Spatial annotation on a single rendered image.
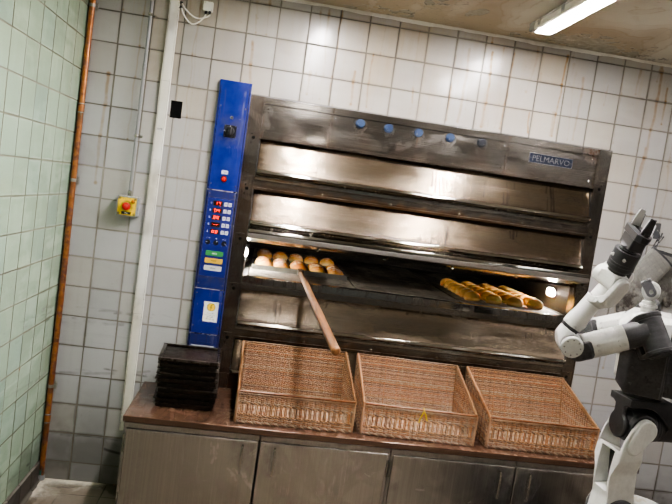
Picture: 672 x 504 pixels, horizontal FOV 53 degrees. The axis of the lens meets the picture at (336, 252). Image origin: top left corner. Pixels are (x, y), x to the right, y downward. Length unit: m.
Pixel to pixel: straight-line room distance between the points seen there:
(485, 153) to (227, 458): 2.01
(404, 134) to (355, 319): 1.00
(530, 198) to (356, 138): 0.99
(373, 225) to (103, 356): 1.55
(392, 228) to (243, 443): 1.32
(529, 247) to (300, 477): 1.69
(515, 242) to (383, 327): 0.84
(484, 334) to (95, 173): 2.19
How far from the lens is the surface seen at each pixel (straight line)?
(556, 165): 3.84
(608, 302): 2.46
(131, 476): 3.29
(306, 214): 3.52
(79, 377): 3.77
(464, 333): 3.75
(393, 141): 3.59
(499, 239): 3.73
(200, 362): 3.23
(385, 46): 3.63
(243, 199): 3.51
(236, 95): 3.51
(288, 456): 3.21
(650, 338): 2.54
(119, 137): 3.59
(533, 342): 3.89
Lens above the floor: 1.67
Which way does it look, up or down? 5 degrees down
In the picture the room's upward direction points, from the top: 8 degrees clockwise
